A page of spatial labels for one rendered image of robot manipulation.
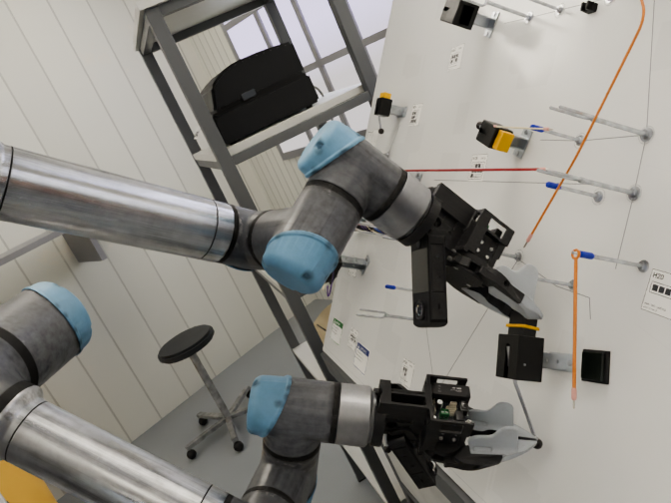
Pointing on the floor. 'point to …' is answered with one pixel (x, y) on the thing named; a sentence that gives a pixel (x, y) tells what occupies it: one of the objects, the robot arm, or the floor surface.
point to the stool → (187, 347)
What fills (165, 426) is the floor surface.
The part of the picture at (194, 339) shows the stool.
